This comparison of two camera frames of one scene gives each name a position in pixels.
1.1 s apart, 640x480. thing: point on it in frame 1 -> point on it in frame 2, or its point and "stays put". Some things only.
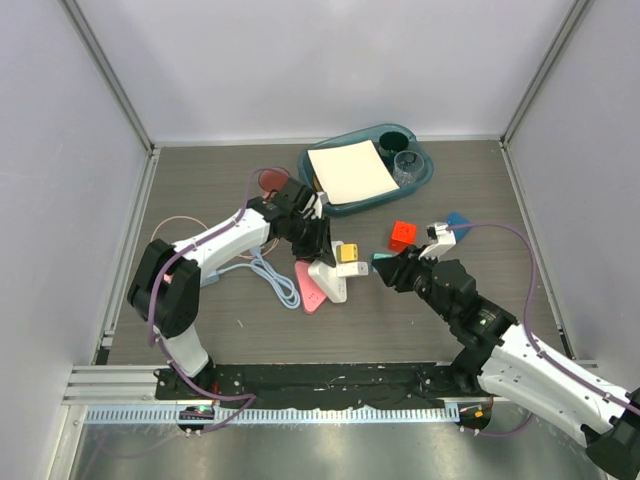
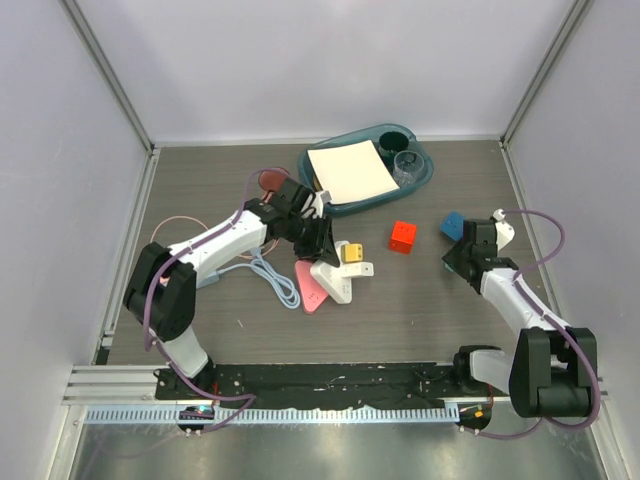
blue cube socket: (456, 218) stays put
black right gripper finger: (396, 271) -> (458, 259)
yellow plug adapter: (347, 252) stays put
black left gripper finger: (324, 245) stays put
